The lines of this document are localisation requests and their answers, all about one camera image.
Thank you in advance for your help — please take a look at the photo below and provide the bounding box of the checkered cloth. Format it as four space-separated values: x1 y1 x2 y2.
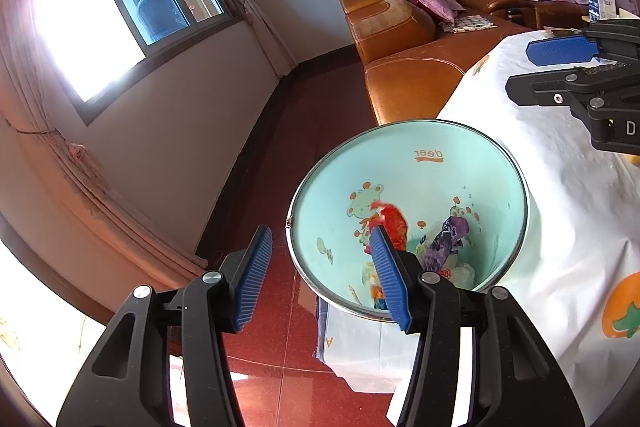
439 14 498 35

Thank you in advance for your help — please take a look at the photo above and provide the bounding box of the purple wrapper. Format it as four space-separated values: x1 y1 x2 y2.
417 216 471 273

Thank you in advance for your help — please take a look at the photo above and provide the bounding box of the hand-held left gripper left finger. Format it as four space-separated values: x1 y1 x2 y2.
56 224 275 427

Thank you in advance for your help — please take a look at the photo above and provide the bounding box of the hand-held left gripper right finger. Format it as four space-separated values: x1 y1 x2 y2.
367 224 586 427

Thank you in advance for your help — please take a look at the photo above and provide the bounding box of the white tall carton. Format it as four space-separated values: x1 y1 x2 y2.
587 0 618 22

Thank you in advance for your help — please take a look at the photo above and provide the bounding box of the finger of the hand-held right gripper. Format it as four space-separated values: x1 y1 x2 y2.
506 63 640 108
526 18 640 68

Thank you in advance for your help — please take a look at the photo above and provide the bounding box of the red foil wrapper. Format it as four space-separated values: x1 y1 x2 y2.
370 203 408 253

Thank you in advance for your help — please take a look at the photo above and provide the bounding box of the white paper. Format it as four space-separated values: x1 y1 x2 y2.
440 264 476 291

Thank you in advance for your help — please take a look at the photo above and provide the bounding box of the teal cartoon print bin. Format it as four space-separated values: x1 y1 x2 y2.
287 119 531 322

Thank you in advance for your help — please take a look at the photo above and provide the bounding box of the pink checked pillow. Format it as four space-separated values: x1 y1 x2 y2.
415 0 457 25

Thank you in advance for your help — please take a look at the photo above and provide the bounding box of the orange snack wrapper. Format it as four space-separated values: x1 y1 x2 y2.
369 282 391 312

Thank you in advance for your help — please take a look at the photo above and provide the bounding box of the orange leather chaise sofa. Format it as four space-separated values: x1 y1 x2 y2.
334 0 533 128

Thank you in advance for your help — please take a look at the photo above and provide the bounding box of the white orange print tablecloth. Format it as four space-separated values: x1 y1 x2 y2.
317 29 640 427

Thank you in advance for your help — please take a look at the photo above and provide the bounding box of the sliding window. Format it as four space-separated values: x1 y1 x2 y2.
27 0 238 125

